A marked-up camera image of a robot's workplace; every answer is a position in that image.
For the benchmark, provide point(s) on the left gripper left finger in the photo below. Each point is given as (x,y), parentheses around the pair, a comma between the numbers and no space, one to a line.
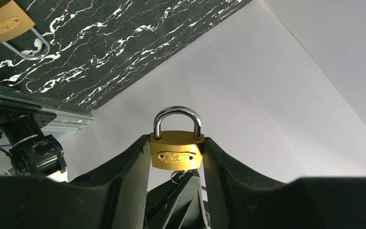
(112,196)

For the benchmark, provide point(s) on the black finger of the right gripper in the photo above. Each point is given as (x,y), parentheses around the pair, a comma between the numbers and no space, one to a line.
(177,206)

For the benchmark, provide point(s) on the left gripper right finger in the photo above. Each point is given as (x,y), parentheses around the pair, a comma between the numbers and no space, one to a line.
(242,198)

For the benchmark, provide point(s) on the small silver key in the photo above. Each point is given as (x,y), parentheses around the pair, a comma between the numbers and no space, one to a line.
(177,176)

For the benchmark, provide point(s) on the small brass padlock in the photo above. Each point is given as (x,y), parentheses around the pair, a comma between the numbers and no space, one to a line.
(176,149)

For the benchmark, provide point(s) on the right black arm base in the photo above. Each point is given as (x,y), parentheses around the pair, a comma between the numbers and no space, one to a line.
(32,152)

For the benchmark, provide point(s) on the large brass padlock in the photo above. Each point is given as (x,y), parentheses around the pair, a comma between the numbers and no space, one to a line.
(14,22)

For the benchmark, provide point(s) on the aluminium frame rail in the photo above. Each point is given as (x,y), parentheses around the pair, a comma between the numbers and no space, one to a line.
(44,110)

